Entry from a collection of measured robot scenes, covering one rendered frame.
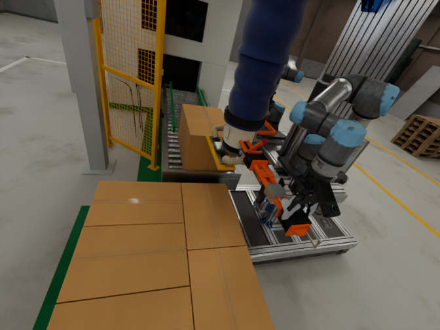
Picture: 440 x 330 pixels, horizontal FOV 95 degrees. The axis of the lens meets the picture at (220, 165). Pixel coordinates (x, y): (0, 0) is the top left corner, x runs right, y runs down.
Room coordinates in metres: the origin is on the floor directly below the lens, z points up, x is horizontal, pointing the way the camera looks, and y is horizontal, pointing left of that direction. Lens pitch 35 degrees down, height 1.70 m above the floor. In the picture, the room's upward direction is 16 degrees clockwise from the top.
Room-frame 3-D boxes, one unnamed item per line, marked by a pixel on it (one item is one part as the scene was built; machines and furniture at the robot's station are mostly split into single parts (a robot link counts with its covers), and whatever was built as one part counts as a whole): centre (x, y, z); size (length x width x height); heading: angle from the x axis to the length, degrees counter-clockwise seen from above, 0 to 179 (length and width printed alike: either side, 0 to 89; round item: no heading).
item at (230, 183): (1.37, 0.11, 0.47); 0.70 x 0.03 x 0.15; 112
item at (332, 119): (0.63, -0.33, 1.51); 0.11 x 0.11 x 0.08; 60
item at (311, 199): (0.54, -0.29, 1.35); 0.09 x 0.08 x 0.12; 24
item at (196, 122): (1.68, 0.22, 0.75); 0.60 x 0.40 x 0.40; 24
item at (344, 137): (0.53, -0.30, 1.51); 0.09 x 0.08 x 0.11; 150
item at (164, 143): (2.33, 0.86, 0.50); 2.31 x 0.05 x 0.19; 22
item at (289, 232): (0.51, -0.30, 1.20); 0.08 x 0.07 x 0.05; 24
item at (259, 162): (0.83, -0.16, 1.20); 0.10 x 0.08 x 0.06; 114
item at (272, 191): (0.63, -0.25, 1.19); 0.07 x 0.07 x 0.04; 24
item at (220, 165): (1.02, 0.03, 1.09); 0.34 x 0.10 x 0.05; 24
